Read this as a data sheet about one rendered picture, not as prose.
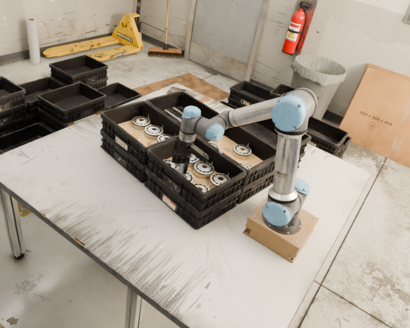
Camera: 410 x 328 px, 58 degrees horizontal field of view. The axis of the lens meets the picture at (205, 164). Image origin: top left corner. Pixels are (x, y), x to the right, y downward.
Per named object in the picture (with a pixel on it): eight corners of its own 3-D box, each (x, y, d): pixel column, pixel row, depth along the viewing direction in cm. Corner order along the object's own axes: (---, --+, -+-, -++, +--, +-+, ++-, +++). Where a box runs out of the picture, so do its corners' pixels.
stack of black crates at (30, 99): (51, 111, 335) (48, 76, 315) (74, 125, 324) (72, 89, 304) (10, 125, 306) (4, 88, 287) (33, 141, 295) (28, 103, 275)
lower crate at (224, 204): (237, 207, 189) (243, 189, 182) (195, 233, 170) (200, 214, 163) (185, 166, 209) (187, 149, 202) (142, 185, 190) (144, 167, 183)
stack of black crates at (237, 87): (269, 123, 387) (278, 94, 367) (256, 133, 365) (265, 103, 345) (237, 109, 402) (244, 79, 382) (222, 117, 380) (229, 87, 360)
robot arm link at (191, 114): (196, 115, 154) (179, 107, 157) (191, 138, 160) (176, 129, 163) (206, 110, 160) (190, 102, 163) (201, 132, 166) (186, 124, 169)
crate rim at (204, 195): (246, 176, 177) (248, 172, 176) (203, 200, 158) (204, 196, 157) (190, 136, 197) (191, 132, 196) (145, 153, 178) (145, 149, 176)
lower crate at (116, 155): (185, 166, 209) (187, 149, 202) (142, 185, 190) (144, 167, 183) (141, 133, 229) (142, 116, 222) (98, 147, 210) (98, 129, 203)
